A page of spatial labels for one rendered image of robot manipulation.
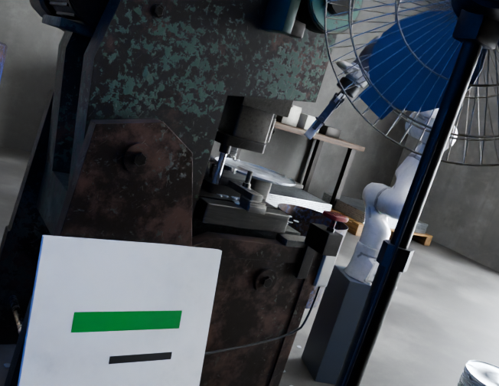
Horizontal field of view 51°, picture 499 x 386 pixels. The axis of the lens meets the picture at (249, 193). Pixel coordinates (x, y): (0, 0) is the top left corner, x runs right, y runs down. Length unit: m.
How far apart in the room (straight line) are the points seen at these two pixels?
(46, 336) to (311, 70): 1.01
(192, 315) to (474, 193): 5.32
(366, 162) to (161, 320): 5.61
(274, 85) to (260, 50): 0.11
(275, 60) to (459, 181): 5.31
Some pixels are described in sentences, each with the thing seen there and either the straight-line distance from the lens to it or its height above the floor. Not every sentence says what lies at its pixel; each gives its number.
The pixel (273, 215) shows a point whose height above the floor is 0.70.
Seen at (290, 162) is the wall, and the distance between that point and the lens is 6.09.
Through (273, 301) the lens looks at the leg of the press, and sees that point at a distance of 1.70.
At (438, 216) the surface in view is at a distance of 6.76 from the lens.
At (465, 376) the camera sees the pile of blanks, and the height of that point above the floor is 0.20.
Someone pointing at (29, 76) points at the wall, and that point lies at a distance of 4.85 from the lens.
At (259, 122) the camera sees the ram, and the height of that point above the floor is 0.95.
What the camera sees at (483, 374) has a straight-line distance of 2.45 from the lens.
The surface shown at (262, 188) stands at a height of 0.74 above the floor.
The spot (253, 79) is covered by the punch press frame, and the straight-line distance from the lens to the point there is 1.49.
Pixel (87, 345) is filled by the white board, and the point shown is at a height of 0.33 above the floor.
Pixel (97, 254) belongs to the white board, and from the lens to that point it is 1.33.
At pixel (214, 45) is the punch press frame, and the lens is 1.42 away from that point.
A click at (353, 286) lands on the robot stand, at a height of 0.43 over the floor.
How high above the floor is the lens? 1.02
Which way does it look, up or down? 10 degrees down
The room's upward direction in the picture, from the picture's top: 17 degrees clockwise
